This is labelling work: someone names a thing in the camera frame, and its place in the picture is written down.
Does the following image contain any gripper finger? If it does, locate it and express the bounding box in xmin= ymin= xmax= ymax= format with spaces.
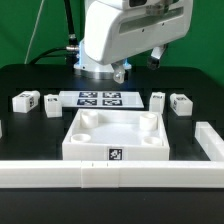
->
xmin=147 ymin=45 xmax=167 ymax=70
xmin=112 ymin=63 xmax=126 ymax=83

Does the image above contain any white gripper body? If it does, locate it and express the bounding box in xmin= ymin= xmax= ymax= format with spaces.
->
xmin=84 ymin=0 xmax=193 ymax=65

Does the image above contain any white square tabletop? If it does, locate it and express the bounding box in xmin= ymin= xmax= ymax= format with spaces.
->
xmin=62 ymin=109 xmax=170 ymax=161

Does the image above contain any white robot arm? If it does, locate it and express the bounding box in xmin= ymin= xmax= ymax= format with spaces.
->
xmin=74 ymin=0 xmax=193 ymax=84

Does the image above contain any white left fence piece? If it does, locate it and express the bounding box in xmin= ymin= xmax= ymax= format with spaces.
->
xmin=0 ymin=120 xmax=2 ymax=139

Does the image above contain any black thick cable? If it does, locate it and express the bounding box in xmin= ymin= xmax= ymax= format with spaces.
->
xmin=28 ymin=0 xmax=81 ymax=65

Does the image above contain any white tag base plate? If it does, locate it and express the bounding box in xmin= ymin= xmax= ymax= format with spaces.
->
xmin=59 ymin=91 xmax=144 ymax=108

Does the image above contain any thin white cable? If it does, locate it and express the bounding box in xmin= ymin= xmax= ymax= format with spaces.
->
xmin=24 ymin=0 xmax=46 ymax=65

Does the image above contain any white right fence rail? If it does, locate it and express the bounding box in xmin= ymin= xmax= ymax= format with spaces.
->
xmin=195 ymin=122 xmax=224 ymax=162

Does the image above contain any white fence rail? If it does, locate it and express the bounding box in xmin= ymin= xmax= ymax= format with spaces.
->
xmin=0 ymin=160 xmax=224 ymax=188
xmin=195 ymin=122 xmax=224 ymax=162

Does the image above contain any white front fence rail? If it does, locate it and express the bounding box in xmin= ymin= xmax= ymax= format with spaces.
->
xmin=0 ymin=160 xmax=224 ymax=188

